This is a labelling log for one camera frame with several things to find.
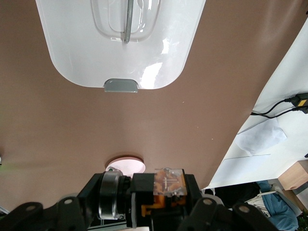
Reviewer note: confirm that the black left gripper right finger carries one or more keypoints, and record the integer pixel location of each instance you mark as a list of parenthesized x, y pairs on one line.
[(228, 216)]

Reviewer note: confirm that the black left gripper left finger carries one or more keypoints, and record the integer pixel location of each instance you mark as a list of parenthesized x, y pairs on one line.
[(60, 211)]

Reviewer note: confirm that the blue cloth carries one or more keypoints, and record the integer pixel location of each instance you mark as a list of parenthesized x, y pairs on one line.
[(279, 204)]

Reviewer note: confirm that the light wooden box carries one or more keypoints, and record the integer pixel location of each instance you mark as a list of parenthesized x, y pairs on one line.
[(294, 175)]

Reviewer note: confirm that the pink round plate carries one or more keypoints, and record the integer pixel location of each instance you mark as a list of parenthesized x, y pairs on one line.
[(130, 167)]

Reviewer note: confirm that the crumpled white paper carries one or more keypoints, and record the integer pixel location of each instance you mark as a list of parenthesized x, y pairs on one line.
[(262, 137)]

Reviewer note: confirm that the brown table mat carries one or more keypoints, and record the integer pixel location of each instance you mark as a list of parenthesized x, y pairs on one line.
[(72, 120)]

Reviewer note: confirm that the black yellow power adapter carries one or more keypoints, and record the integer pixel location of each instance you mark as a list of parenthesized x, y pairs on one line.
[(302, 101)]

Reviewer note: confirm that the white lidded storage box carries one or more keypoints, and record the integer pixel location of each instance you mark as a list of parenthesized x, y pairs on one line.
[(115, 55)]

